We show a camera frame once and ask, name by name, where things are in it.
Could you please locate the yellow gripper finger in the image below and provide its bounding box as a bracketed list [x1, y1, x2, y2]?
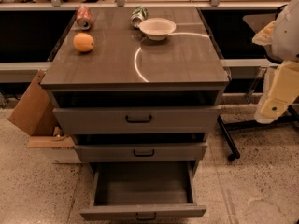
[254, 61, 299, 124]

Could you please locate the grey bottom drawer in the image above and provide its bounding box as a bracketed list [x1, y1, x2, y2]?
[80, 161, 206, 221]

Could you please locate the grey drawer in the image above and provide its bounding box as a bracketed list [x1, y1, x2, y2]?
[80, 161, 206, 221]
[53, 106, 220, 134]
[75, 142, 207, 163]

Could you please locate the grey top drawer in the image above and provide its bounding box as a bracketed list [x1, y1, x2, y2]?
[53, 106, 220, 134]

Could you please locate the grey middle drawer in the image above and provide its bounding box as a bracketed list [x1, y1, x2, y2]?
[75, 142, 207, 163]

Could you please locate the grey drawer cabinet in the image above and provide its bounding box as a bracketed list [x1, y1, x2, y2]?
[40, 6, 231, 170]

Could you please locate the black side table stand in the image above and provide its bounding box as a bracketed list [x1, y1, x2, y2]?
[217, 4, 299, 162]

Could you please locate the white paper bowl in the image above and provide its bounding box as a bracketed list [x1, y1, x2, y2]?
[139, 18, 176, 41]

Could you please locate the orange fruit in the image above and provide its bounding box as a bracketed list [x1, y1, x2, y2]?
[73, 33, 94, 52]

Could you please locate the red soda can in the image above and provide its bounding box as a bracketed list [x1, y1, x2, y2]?
[76, 6, 93, 30]

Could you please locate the brown cardboard box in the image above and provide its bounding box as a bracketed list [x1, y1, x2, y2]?
[7, 70, 82, 165]

